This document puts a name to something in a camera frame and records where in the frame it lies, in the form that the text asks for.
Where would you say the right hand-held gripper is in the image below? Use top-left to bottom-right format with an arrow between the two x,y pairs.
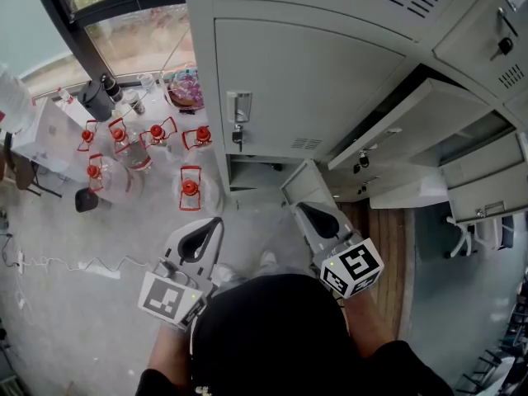
290,201 -> 385,301

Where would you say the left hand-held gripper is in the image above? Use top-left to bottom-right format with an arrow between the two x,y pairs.
137,216 -> 226,332

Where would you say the grey metal locker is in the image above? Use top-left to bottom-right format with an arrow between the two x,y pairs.
183,0 -> 528,224

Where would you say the person's left forearm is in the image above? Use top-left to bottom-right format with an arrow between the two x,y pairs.
146,323 -> 193,383

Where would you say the person's right forearm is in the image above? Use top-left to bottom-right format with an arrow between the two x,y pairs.
341,289 -> 398,359

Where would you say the black locker key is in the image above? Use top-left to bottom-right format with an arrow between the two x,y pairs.
489,36 -> 515,62
231,123 -> 245,153
351,149 -> 371,176

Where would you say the person's white shoe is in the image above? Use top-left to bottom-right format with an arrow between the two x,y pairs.
212,263 -> 247,289
259,249 -> 278,272

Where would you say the white power strip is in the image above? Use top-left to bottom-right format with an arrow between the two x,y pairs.
77,261 -> 122,281

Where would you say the group of red-capped water jugs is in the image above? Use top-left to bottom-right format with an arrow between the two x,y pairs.
75,115 -> 226,215

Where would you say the white office chair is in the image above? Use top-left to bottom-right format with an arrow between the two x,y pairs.
443,214 -> 516,260

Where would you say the colourful patterned bag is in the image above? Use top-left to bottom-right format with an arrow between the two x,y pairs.
163,61 -> 205,111

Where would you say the white table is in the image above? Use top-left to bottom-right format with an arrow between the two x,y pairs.
11,96 -> 91,182

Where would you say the brown chair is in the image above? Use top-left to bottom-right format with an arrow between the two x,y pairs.
2,131 -> 64,200

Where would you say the black metal rack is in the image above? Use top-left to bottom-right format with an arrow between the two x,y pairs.
451,268 -> 528,396

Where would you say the clear plastic cup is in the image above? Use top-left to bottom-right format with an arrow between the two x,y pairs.
137,72 -> 158,93

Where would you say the black lidded bin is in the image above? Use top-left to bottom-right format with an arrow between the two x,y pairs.
77,79 -> 117,122

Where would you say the black bottle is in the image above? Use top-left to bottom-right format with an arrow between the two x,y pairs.
100,72 -> 125,103

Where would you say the small red-capped bottle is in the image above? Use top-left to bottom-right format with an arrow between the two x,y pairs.
56,86 -> 76,107

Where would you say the large clear water barrel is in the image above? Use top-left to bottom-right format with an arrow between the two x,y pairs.
0,63 -> 37,134

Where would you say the white cable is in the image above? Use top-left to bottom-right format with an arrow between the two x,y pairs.
0,232 -> 154,300

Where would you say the black window frame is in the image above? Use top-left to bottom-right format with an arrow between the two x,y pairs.
27,0 -> 187,87

